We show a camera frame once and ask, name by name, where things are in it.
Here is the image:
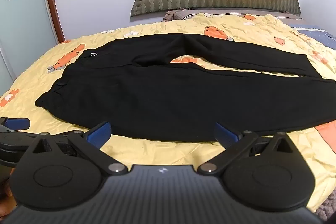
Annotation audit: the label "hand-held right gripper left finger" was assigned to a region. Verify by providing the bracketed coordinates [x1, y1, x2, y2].
[26, 121, 130, 176]

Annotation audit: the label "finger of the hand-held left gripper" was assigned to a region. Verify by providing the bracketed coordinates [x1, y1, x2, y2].
[0, 117, 31, 132]

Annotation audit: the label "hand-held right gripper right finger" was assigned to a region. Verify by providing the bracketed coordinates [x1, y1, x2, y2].
[198, 122, 298, 176]

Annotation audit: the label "black pants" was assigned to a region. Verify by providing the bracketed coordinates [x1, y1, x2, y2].
[35, 33, 336, 143]

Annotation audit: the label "yellow carrot print blanket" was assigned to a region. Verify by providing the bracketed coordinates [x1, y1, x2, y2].
[0, 13, 336, 212]

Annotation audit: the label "frosted glass flower print door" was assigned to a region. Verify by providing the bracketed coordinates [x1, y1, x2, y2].
[0, 0, 59, 88]

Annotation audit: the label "grey striped bed sheet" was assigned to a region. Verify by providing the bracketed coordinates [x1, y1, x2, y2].
[181, 9, 305, 21]

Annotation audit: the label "grey carpet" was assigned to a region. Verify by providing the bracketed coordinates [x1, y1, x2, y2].
[311, 187, 336, 222]

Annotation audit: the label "blue grey quilt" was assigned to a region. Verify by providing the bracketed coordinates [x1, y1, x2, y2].
[290, 25, 336, 50]

